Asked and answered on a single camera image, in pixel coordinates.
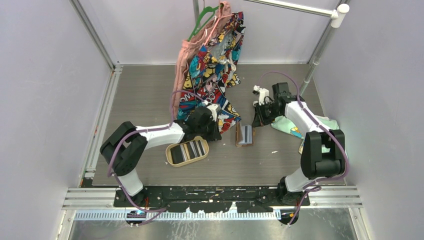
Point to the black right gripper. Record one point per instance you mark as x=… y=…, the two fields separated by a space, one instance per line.
x=260 y=120

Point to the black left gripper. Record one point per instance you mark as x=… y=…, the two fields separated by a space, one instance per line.
x=215 y=135

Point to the brown leather card holder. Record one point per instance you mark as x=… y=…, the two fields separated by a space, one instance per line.
x=245 y=135

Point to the beige oval card tray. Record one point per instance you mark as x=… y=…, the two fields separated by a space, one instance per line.
x=187 y=153

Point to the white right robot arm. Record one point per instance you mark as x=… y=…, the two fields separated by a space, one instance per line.
x=294 y=108

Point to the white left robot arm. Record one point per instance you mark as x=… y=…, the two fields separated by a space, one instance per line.
x=125 y=146

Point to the stack of dark cards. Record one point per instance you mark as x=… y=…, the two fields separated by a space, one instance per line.
x=190 y=150

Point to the mint green cartoon cloth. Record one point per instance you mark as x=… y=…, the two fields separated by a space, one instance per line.
x=322 y=148

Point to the colourful comic print shorts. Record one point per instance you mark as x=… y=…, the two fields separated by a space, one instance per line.
x=211 y=71

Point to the pink hanging garment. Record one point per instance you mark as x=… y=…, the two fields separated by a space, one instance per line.
x=186 y=54

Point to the pink clothes hanger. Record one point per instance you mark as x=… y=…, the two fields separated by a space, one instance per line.
x=224 y=14

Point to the green clothes hanger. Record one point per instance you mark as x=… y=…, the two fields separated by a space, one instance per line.
x=202 y=18

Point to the white clothes rack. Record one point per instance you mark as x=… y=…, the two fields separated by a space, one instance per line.
x=336 y=17

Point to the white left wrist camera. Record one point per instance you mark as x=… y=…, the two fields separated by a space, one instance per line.
x=214 y=108

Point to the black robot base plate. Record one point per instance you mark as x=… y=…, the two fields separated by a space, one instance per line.
x=216 y=199

